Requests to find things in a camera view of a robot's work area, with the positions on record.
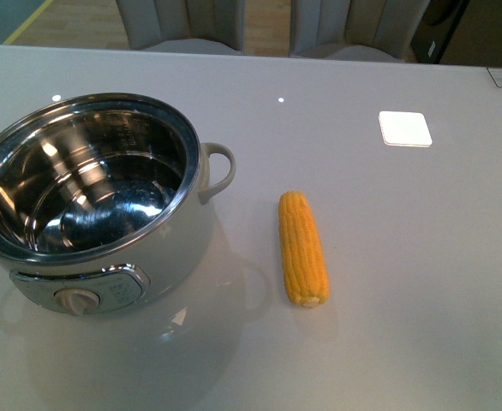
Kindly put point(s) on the yellow corn cob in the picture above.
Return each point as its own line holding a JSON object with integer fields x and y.
{"x": 306, "y": 279}

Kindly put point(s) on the white electric cooking pot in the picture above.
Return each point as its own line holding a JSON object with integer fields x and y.
{"x": 105, "y": 200}

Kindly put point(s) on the left beige chair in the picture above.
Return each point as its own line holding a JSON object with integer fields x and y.
{"x": 194, "y": 27}

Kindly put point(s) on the beige chair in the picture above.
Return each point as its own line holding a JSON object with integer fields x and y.
{"x": 194, "y": 27}
{"x": 354, "y": 30}

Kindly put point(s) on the right beige chair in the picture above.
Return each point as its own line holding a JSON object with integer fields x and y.
{"x": 354, "y": 30}

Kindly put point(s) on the dark cabinet in background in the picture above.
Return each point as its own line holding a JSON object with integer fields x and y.
{"x": 436, "y": 28}

